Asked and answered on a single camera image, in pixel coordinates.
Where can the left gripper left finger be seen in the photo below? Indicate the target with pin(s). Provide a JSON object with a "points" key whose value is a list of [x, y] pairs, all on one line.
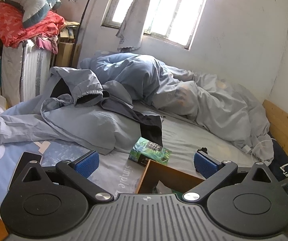
{"points": [[76, 173]]}

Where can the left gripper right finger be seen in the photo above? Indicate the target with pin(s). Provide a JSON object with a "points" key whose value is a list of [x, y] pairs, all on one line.
{"points": [[217, 175]]}

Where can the white charger plug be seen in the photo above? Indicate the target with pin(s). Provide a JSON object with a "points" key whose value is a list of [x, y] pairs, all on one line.
{"points": [[246, 149]]}

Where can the light blue patterned bedsheet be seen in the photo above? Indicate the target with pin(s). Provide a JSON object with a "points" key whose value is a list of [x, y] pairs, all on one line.
{"points": [[22, 129]]}

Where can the grey blue duvet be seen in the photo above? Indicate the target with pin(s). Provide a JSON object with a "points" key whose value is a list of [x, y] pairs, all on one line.
{"points": [[229, 111]]}

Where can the open orange cardboard box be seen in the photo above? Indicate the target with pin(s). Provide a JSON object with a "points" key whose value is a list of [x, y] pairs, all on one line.
{"points": [[172, 178]]}

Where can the green tissue pack on bed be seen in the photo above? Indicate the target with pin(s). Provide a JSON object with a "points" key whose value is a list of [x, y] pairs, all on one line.
{"points": [[145, 150]]}

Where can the grey jacket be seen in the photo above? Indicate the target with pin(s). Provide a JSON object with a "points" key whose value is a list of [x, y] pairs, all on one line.
{"points": [[103, 97]]}

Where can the wooden headboard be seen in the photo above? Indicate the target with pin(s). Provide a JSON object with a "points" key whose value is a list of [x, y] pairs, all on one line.
{"points": [[278, 119]]}

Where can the brown cardboard boxes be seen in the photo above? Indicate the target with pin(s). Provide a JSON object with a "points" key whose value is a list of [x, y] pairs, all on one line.
{"points": [[68, 49]]}

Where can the pink garment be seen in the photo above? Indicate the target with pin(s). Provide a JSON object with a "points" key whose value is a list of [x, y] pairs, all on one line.
{"points": [[46, 43]]}

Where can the white hanging curtain cloth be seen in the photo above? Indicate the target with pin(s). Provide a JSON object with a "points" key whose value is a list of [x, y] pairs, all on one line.
{"points": [[131, 30]]}

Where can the red floral blanket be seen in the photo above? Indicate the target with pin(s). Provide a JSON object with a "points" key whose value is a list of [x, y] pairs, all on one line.
{"points": [[12, 31]]}

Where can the window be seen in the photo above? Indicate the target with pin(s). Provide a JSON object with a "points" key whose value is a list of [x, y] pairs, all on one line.
{"points": [[171, 20]]}

